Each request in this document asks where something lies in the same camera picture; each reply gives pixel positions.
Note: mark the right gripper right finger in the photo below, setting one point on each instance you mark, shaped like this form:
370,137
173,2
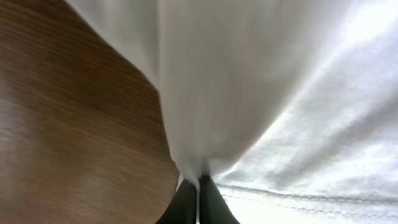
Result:
212,207

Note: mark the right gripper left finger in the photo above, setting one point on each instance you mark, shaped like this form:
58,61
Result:
182,208

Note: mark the white t-shirt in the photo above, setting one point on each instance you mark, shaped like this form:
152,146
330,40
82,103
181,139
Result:
290,106

